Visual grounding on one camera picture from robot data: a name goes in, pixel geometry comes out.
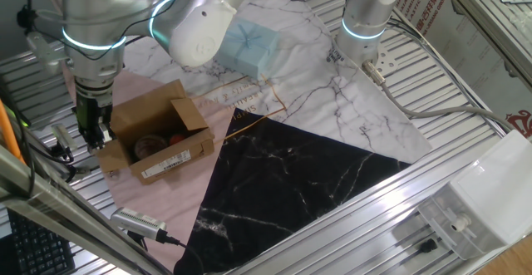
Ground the black depth camera cable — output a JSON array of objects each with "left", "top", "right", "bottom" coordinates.
[{"left": 155, "top": 228, "right": 204, "bottom": 275}]

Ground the black table plug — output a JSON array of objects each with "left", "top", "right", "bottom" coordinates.
[{"left": 417, "top": 238, "right": 438, "bottom": 254}]

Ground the small silver camera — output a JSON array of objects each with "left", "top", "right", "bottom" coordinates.
[{"left": 50, "top": 123, "right": 79, "bottom": 154}]

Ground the white plastic enclosure box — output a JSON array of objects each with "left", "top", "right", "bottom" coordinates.
[{"left": 417, "top": 129, "right": 532, "bottom": 262}]

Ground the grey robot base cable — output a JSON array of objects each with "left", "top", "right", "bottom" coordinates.
[{"left": 361, "top": 61, "right": 516, "bottom": 133}]

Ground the black keyboard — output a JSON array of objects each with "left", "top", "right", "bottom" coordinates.
[{"left": 7, "top": 208, "right": 76, "bottom": 275}]

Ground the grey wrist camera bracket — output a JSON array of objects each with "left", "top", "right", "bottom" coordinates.
[{"left": 25, "top": 32, "right": 64, "bottom": 67}]

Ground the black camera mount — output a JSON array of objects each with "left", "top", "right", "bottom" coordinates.
[{"left": 48, "top": 141, "right": 76, "bottom": 163}]

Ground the brown cardboard box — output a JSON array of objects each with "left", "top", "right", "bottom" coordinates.
[{"left": 96, "top": 79, "right": 216, "bottom": 186}]

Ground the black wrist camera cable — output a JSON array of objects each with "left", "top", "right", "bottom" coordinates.
[{"left": 16, "top": 0, "right": 39, "bottom": 31}]

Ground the silver depth camera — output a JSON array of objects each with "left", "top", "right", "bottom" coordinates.
[{"left": 110, "top": 207, "right": 168, "bottom": 243}]

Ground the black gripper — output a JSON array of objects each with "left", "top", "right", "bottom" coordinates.
[{"left": 76, "top": 90, "right": 117, "bottom": 155}]

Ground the light blue gift box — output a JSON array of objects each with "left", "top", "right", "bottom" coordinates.
[{"left": 214, "top": 17, "right": 280, "bottom": 81}]

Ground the marble pattern tablecloth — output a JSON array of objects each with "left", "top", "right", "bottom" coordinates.
[{"left": 62, "top": 0, "right": 433, "bottom": 274}]

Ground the orange pole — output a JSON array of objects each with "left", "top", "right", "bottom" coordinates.
[{"left": 0, "top": 98, "right": 22, "bottom": 164}]

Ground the printed cardboard panel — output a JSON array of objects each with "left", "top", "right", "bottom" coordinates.
[{"left": 390, "top": 0, "right": 532, "bottom": 139}]

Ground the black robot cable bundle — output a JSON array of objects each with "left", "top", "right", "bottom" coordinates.
[{"left": 386, "top": 16, "right": 516, "bottom": 130}]

